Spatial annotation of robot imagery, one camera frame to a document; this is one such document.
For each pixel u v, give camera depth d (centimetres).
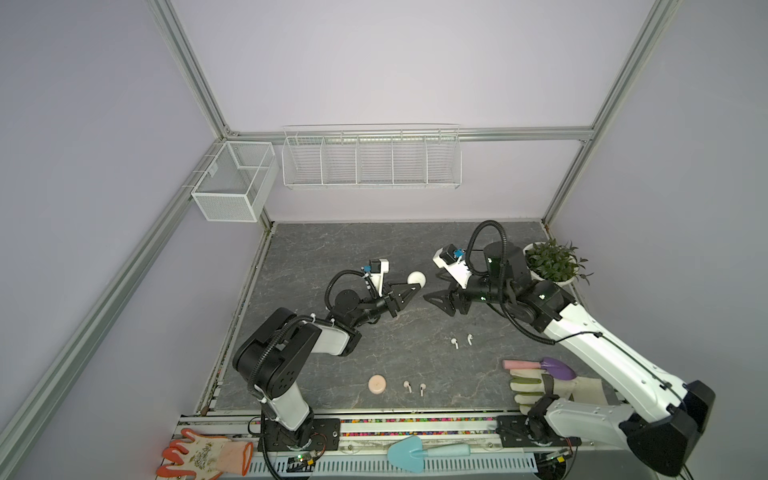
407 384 81
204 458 69
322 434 74
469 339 89
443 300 61
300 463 72
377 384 81
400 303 74
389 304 72
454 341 89
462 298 61
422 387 80
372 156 99
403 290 77
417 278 77
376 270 73
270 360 47
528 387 81
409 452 71
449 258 58
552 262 87
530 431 66
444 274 60
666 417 39
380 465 71
